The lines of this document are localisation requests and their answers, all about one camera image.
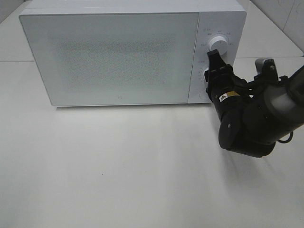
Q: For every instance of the white microwave knob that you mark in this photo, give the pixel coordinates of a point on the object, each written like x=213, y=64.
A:
x=218, y=43
x=203, y=75

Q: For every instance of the white microwave door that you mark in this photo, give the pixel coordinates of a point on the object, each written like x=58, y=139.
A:
x=120, y=59

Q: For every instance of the white microwave oven body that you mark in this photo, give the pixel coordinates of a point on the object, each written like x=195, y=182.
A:
x=216, y=17

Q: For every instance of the round white door release button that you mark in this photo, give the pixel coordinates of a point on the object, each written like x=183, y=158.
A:
x=204, y=96

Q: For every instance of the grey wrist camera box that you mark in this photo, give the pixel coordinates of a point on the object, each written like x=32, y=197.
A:
x=265, y=66

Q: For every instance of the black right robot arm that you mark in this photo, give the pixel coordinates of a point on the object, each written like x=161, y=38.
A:
x=255, y=115

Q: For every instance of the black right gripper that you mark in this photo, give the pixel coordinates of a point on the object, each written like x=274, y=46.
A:
x=224, y=88

